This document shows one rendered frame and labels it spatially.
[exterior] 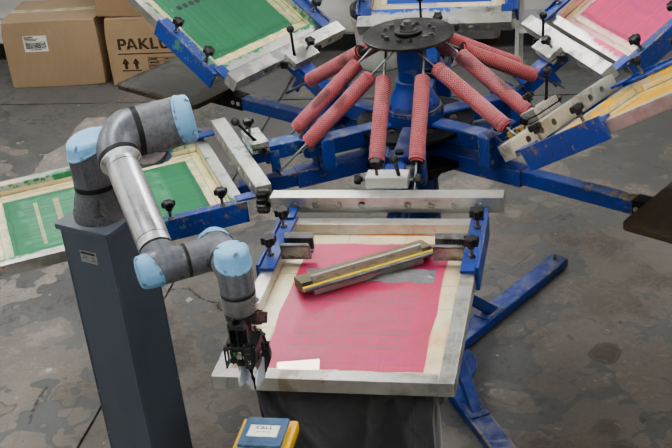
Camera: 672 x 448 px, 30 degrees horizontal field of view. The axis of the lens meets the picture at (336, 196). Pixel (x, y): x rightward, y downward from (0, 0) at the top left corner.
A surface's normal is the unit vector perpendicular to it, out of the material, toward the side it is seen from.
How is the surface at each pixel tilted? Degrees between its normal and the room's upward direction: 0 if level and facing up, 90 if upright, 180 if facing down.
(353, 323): 0
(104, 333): 90
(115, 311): 90
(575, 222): 0
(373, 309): 0
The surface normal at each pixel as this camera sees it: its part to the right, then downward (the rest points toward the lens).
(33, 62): -0.15, 0.48
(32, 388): -0.11, -0.89
